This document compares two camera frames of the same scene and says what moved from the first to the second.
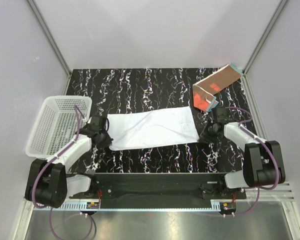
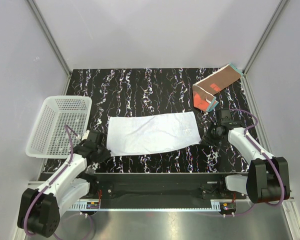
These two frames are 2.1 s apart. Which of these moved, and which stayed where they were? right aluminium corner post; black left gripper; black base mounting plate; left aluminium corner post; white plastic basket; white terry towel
Moved: black left gripper; white terry towel
Stayed: white plastic basket; right aluminium corner post; left aluminium corner post; black base mounting plate
